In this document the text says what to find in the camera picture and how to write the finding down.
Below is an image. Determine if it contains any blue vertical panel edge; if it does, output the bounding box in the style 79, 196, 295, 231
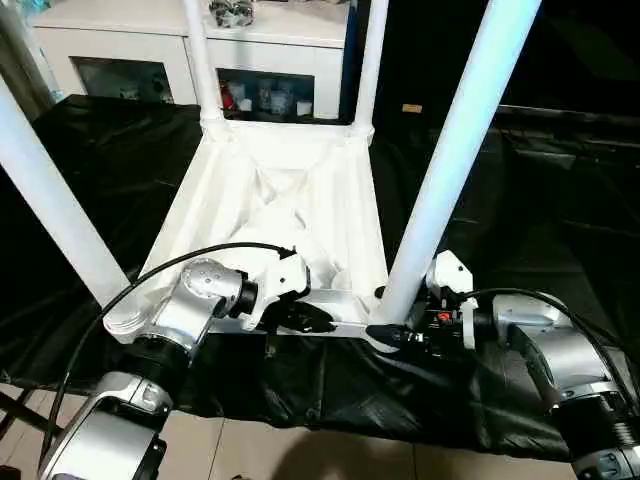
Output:
342, 0, 362, 122

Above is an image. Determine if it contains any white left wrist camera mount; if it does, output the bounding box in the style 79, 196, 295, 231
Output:
249, 248, 313, 332

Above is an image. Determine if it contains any white plastic table top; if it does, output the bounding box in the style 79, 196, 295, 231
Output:
102, 117, 392, 355

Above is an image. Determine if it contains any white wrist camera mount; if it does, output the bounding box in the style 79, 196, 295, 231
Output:
249, 248, 313, 332
426, 249, 480, 352

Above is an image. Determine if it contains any black horizontal bar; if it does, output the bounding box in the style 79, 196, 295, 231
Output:
499, 103, 640, 127

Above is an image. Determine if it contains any black plastic mat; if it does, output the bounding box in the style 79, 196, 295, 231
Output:
0, 92, 640, 464

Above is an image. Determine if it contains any grey curtain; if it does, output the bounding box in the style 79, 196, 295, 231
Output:
0, 0, 57, 107

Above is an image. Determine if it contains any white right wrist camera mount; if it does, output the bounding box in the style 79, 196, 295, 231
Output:
426, 249, 480, 352

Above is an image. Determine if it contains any dark patterned bundle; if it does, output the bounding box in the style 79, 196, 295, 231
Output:
207, 0, 257, 30

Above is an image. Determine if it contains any white plastic table leg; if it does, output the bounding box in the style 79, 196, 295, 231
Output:
0, 87, 132, 310
181, 0, 225, 127
372, 0, 545, 327
348, 0, 391, 135

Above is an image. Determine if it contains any dark furniture with brass label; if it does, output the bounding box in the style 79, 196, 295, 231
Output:
344, 0, 640, 119

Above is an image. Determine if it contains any white glass-door cabinet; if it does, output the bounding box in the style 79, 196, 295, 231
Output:
32, 0, 349, 122

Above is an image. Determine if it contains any black folding table frame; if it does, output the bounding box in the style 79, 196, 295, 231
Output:
0, 384, 67, 442

